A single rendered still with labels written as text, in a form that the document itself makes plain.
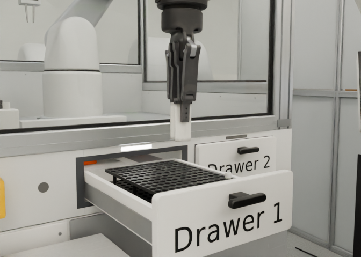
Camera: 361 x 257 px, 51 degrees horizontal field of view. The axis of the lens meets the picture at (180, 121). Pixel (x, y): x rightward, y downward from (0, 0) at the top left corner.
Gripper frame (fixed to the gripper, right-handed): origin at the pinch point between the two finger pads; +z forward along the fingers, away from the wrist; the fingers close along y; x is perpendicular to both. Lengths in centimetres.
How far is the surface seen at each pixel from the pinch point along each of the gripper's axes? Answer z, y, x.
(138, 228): 16.9, 7.1, -9.5
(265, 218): 16.2, 10.5, 12.3
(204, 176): 11.5, -3.4, 6.6
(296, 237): 99, -152, 140
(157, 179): 11.8, -4.4, -3.2
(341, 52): -29, -126, 147
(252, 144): 9.6, -27.9, 31.2
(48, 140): 4.7, -14.4, -23.4
